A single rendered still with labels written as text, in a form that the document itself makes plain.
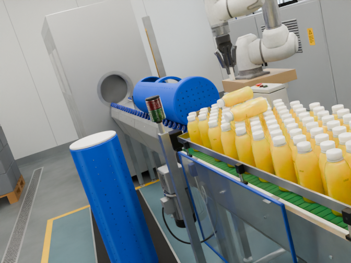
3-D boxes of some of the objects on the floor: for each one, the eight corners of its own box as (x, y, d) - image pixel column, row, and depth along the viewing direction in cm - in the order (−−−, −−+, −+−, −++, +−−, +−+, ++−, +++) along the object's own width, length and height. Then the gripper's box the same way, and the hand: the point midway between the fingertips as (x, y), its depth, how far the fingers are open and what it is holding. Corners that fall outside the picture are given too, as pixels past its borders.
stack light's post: (225, 335, 187) (165, 130, 160) (230, 340, 183) (168, 132, 157) (219, 339, 186) (156, 133, 159) (223, 344, 182) (160, 135, 156)
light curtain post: (195, 183, 382) (147, 16, 341) (197, 184, 376) (149, 15, 335) (189, 185, 380) (141, 18, 339) (192, 187, 375) (142, 16, 334)
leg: (144, 184, 420) (127, 132, 405) (145, 185, 414) (128, 133, 399) (139, 186, 418) (122, 134, 403) (141, 187, 413) (124, 134, 398)
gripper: (229, 33, 196) (239, 76, 201) (207, 39, 192) (219, 83, 198) (236, 31, 189) (247, 76, 195) (214, 37, 185) (225, 84, 191)
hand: (231, 73), depth 195 cm, fingers closed
